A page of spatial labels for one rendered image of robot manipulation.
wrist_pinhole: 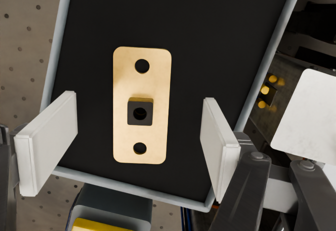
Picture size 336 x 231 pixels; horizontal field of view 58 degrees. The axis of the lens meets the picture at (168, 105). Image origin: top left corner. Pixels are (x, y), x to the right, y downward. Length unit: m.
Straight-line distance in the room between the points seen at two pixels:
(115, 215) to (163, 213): 0.56
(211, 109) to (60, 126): 0.08
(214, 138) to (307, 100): 0.15
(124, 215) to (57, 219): 0.62
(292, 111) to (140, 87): 0.14
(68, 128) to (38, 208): 0.71
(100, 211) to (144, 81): 0.13
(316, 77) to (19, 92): 0.63
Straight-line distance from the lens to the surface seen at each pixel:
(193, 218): 0.50
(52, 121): 0.16
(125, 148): 0.22
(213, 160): 0.15
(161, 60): 0.20
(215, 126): 0.15
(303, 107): 0.29
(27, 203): 0.89
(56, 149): 0.17
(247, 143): 0.16
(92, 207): 0.28
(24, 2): 0.72
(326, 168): 0.47
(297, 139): 0.30
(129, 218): 0.29
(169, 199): 0.24
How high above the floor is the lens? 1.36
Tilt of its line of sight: 72 degrees down
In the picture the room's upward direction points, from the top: 178 degrees clockwise
